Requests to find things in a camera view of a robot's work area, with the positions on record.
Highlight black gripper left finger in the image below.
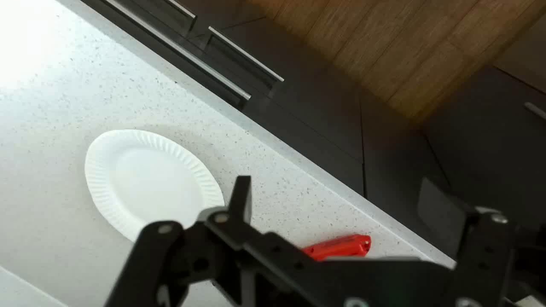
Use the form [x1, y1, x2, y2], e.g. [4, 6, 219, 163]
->
[105, 175, 321, 307]

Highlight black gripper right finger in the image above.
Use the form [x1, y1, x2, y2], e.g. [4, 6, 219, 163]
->
[417, 177, 546, 307]

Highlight white paper plate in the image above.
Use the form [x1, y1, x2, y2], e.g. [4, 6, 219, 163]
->
[84, 127, 226, 243]

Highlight dark door cabinet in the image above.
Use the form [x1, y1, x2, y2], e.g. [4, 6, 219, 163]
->
[420, 64, 546, 240]

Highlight dark drawer cabinet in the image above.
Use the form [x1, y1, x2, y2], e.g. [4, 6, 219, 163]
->
[82, 0, 468, 265]

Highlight red handled screwdriver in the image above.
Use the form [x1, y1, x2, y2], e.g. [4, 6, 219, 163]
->
[303, 231, 374, 262]

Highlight steel cabinet door handle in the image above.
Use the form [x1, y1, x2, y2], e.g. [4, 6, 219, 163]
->
[523, 100, 546, 119]

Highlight long steel drawer handle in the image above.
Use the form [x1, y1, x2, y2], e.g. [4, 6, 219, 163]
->
[105, 0, 253, 102]

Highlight short steel drawer handle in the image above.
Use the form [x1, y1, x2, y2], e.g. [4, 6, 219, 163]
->
[168, 0, 198, 18]
[207, 25, 287, 83]

